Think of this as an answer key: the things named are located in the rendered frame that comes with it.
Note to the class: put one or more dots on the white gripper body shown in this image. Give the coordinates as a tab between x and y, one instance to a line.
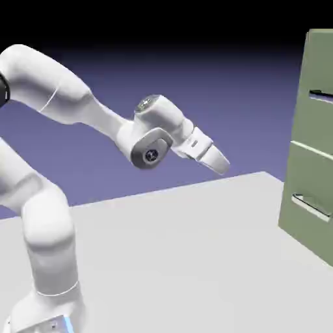
215	158

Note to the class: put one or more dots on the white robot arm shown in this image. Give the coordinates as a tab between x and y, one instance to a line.
52	85

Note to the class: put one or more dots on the green cabinet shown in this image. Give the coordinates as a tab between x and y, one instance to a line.
304	166

